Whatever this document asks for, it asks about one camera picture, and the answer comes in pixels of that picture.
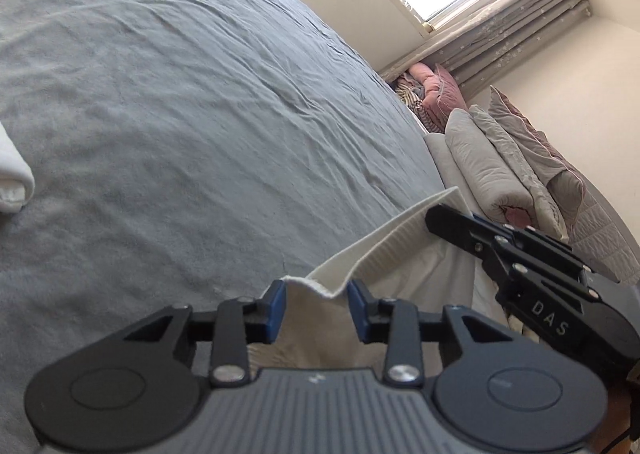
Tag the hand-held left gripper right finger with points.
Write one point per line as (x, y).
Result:
(359, 311)

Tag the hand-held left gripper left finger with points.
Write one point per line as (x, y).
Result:
(277, 309)

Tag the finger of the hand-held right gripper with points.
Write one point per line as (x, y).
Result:
(450, 224)
(545, 249)

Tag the white pants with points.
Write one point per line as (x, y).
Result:
(400, 234)

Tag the grey quilted headboard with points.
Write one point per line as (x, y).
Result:
(605, 234)

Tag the folded grey quilt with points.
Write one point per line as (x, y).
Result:
(470, 154)

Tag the grey pillow with logo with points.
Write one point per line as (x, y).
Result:
(510, 159)

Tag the grey maroon pillow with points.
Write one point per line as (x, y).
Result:
(530, 134)

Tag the pile of pink bedding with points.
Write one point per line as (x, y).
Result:
(440, 89)

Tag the grey star-patterned curtain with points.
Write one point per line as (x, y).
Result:
(500, 34)

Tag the grey bed sheet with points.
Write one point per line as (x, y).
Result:
(150, 84)

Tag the folded white cloth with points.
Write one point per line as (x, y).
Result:
(12, 174)

